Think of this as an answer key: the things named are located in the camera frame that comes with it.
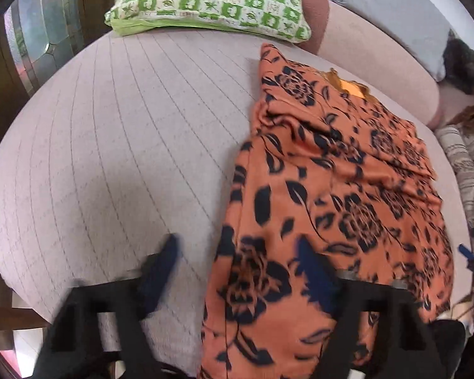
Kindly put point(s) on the orange floral garment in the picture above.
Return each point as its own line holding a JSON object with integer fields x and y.
{"x": 328, "y": 205}

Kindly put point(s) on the pink bolster cushion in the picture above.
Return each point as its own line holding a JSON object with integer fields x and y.
{"x": 379, "y": 67}

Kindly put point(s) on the dark furry cloth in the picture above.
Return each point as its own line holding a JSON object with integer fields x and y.
{"x": 464, "y": 67}

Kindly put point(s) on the grey pillow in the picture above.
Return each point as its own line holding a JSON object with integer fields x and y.
{"x": 395, "y": 4}

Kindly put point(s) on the green checkered pillow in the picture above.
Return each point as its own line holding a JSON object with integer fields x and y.
{"x": 213, "y": 2}

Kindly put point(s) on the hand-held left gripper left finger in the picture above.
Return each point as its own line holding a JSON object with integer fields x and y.
{"x": 160, "y": 276}

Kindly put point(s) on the wooden door with glass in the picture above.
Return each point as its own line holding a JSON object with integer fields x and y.
{"x": 35, "y": 39}

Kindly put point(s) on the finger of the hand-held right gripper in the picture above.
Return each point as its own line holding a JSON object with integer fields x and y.
{"x": 465, "y": 252}

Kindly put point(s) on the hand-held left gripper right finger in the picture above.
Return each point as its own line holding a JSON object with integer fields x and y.
{"x": 320, "y": 280}

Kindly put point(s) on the beige striped cushion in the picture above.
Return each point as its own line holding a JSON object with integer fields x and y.
{"x": 464, "y": 158}

